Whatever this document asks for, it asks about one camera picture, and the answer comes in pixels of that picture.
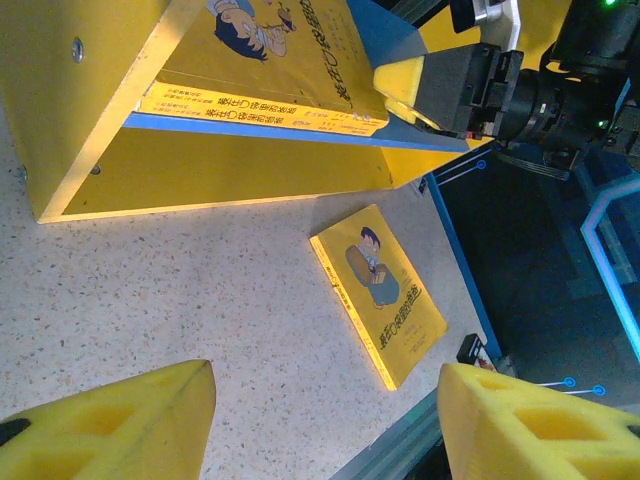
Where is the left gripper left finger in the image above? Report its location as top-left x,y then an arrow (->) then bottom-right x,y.
0,358 -> 217,480

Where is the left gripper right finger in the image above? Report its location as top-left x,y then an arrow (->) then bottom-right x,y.
437,362 -> 640,480

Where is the yellow cartoon cover book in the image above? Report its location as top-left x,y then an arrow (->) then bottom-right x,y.
308,202 -> 450,393
149,0 -> 392,129
137,94 -> 381,140

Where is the yellow pink blue bookshelf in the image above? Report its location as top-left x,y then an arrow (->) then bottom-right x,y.
0,0 -> 551,225

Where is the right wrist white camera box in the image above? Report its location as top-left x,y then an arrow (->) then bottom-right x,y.
448,0 -> 524,54

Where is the aluminium frame rail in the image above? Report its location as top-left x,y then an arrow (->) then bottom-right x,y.
342,389 -> 454,480

